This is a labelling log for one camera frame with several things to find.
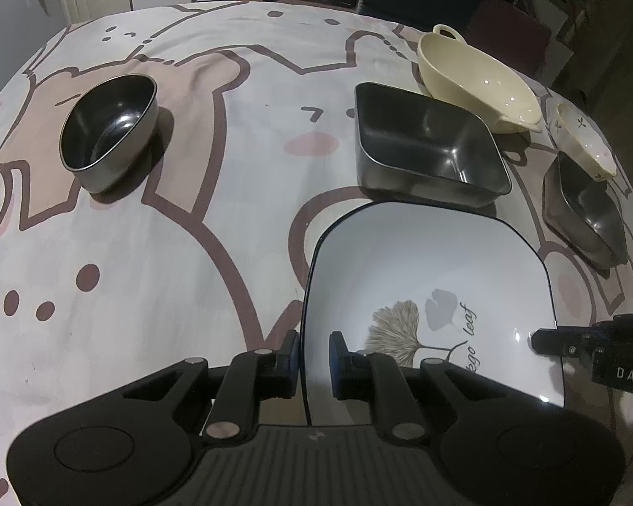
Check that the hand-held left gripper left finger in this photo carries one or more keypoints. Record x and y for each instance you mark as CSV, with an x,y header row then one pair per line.
x,y
294,361

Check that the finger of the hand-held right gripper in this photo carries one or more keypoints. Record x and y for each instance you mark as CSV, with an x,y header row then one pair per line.
x,y
556,342

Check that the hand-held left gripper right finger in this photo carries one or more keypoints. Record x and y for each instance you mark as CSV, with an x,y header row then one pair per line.
x,y
337,361

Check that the small square steel bowl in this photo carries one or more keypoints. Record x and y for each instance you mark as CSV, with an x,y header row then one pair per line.
x,y
585,211

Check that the white square leaf-print plate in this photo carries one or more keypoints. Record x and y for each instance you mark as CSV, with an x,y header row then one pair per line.
x,y
427,258

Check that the white yellow-rimmed flower bowl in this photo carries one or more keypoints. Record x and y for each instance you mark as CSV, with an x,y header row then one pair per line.
x,y
580,134

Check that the large square steel container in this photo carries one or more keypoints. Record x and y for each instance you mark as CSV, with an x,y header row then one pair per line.
x,y
416,137

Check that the round steel bowl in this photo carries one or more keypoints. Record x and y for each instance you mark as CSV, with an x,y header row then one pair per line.
x,y
105,132

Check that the bear-print blanket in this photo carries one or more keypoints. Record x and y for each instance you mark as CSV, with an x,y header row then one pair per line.
x,y
190,253

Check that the maroon cushion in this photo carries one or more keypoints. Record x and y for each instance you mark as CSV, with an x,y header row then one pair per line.
x,y
511,31

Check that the wooden bench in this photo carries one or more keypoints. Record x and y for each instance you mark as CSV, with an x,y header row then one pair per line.
x,y
306,1

